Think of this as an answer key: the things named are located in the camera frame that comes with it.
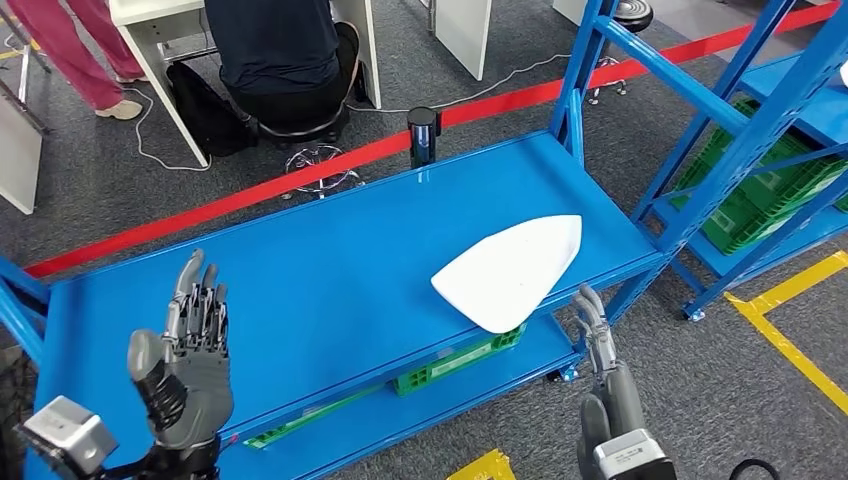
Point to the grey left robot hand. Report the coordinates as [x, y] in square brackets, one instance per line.
[192, 391]

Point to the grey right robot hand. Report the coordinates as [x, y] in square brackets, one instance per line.
[619, 404]

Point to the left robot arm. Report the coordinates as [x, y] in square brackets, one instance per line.
[185, 464]

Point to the white plastic part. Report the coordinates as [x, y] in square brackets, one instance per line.
[510, 272]

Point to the green plastic crate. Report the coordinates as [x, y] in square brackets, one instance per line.
[318, 414]
[457, 364]
[729, 242]
[775, 179]

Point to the yellow floor tape marking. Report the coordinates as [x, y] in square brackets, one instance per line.
[487, 467]
[805, 279]

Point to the red barrier belt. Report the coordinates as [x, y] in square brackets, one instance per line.
[199, 212]

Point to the black backpack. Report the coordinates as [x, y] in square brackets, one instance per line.
[205, 112]

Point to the black stool chrome base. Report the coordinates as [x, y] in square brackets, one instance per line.
[305, 129]
[632, 13]

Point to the person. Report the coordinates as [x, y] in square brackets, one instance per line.
[73, 46]
[278, 46]

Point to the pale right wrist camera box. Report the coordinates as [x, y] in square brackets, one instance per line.
[629, 457]

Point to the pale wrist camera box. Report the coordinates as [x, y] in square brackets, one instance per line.
[629, 457]
[69, 434]

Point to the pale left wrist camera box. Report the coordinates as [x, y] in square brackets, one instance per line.
[69, 434]

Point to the black barrier stanchion post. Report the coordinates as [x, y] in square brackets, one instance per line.
[424, 139]

